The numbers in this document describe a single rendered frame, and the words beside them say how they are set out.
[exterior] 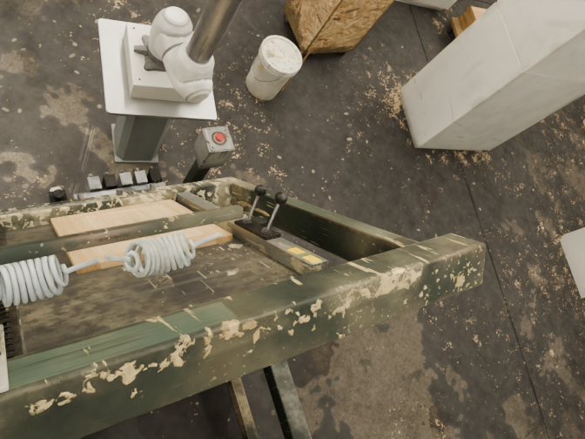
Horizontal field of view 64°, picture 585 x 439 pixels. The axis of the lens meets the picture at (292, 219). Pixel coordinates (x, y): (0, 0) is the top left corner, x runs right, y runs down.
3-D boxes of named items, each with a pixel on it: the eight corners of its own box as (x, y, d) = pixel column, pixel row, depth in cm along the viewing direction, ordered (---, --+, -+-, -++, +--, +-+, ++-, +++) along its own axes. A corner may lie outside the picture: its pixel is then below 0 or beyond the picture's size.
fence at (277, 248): (189, 200, 192) (188, 191, 191) (328, 275, 115) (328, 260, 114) (177, 202, 189) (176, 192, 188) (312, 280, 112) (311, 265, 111)
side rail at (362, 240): (245, 205, 206) (243, 180, 203) (446, 293, 117) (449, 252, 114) (232, 207, 203) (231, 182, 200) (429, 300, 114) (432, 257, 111)
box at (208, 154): (215, 144, 222) (227, 124, 207) (223, 167, 219) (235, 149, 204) (191, 146, 216) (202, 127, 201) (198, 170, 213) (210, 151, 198)
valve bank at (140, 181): (158, 178, 223) (169, 155, 203) (166, 205, 220) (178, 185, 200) (41, 193, 198) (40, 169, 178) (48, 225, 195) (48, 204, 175)
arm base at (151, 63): (131, 34, 210) (133, 25, 206) (181, 42, 220) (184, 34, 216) (134, 69, 205) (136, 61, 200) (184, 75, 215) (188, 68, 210)
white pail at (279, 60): (278, 70, 356) (306, 29, 316) (285, 105, 347) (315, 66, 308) (238, 66, 341) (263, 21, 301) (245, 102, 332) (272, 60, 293)
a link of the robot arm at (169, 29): (176, 30, 214) (187, -4, 195) (191, 65, 212) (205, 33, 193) (141, 34, 206) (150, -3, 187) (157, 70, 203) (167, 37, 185)
